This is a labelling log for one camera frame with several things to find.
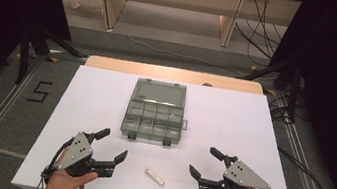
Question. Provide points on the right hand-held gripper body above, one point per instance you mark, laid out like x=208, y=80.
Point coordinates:
x=243, y=177

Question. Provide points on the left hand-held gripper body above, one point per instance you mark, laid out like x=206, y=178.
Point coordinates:
x=78, y=151

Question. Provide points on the small white oblong clip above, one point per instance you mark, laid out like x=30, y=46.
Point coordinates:
x=154, y=177

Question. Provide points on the clear grey plastic compartment box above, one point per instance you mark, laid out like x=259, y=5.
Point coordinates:
x=155, y=110

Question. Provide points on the person's left hand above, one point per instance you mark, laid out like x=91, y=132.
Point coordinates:
x=64, y=181

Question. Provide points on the white table sheet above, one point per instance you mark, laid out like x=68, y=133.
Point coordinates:
x=219, y=125

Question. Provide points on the wooden table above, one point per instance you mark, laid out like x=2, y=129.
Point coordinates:
x=173, y=74

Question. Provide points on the black tripod stand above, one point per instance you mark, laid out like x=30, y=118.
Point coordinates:
x=288, y=82
x=30, y=50

